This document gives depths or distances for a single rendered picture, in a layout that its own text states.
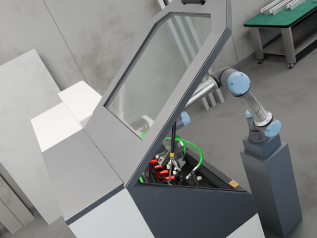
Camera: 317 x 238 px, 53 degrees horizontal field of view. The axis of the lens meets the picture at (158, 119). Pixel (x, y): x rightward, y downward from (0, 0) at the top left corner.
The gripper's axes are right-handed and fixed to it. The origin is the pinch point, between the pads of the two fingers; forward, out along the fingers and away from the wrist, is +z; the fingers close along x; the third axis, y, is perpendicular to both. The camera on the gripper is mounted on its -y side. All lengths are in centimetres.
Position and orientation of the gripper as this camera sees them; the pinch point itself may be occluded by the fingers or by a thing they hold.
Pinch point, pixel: (178, 169)
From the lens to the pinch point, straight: 195.5
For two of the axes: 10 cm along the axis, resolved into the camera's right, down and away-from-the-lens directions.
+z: 3.6, 8.0, 4.8
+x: -4.5, -3.1, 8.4
